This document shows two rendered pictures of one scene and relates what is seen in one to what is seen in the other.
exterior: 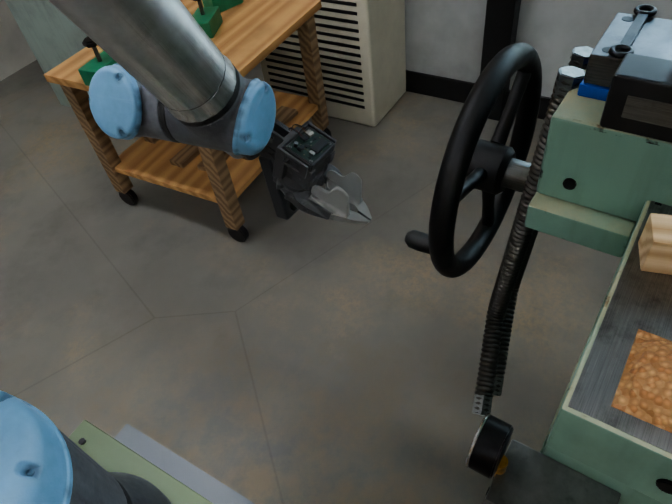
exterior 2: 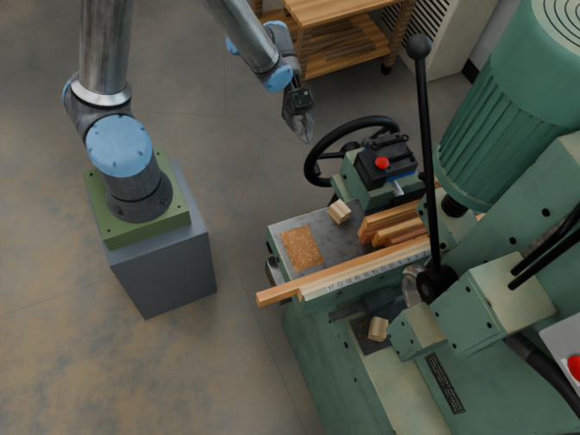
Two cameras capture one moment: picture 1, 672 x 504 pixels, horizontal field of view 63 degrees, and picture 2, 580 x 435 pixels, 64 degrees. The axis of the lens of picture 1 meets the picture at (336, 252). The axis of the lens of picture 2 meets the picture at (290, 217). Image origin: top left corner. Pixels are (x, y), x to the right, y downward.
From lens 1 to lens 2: 0.72 m
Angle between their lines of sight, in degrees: 18
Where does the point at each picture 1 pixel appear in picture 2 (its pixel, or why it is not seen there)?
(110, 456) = (163, 165)
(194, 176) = not seen: hidden behind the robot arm
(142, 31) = (240, 42)
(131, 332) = (211, 116)
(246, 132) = (269, 84)
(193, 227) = not seen: hidden behind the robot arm
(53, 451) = (148, 152)
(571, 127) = (348, 159)
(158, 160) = not seen: hidden behind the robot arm
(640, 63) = (368, 154)
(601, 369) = (286, 225)
